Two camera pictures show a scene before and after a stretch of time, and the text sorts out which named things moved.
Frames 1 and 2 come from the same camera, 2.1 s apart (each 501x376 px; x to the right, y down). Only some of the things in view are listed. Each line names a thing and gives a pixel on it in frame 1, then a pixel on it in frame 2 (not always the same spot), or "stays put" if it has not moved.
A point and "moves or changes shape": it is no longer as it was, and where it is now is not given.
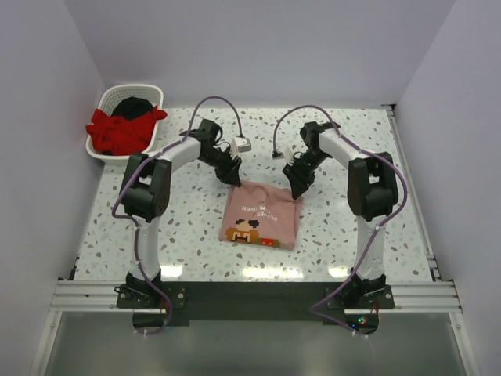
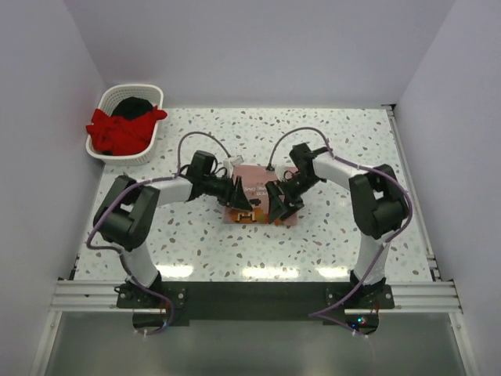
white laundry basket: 109,96 stays put
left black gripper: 225,166 -> 233,191
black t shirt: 133,108 stays put
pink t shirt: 263,214 moves or changes shape
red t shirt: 120,136 stays put
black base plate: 254,302 stays put
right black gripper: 298,171 -> 285,195
